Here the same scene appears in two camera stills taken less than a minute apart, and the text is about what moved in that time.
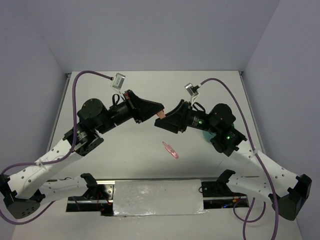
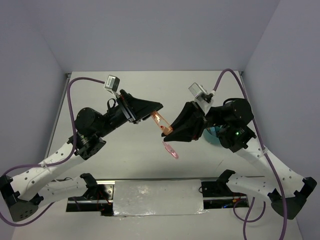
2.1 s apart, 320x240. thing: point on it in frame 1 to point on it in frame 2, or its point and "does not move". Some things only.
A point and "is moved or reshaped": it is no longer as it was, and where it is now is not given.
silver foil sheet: x=158 y=197 does not move
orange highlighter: x=161 y=114 is moved or reshaped
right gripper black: x=177 y=119 to x=189 y=124
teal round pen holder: x=208 y=135 does not move
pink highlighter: x=170 y=150 does not move
